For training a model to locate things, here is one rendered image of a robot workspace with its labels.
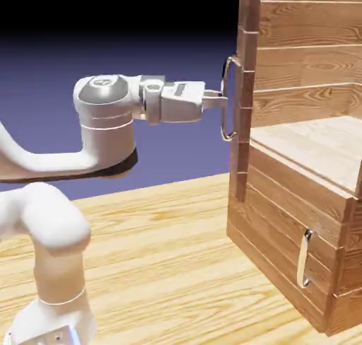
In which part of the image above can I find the long curved metal door handle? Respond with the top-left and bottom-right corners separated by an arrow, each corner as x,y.
219,55 -> 244,142

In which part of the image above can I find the tall wooden cabinet door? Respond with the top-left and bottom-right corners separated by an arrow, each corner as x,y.
228,0 -> 263,204

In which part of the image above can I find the short curved metal door handle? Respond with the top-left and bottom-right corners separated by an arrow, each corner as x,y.
296,228 -> 315,289

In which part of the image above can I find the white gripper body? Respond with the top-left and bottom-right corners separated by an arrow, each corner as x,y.
160,81 -> 206,124

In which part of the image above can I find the light wooden cabinet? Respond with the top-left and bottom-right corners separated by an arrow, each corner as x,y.
226,0 -> 362,337

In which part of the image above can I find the short wooden cabinet door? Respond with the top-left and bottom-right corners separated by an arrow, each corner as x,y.
226,141 -> 356,334

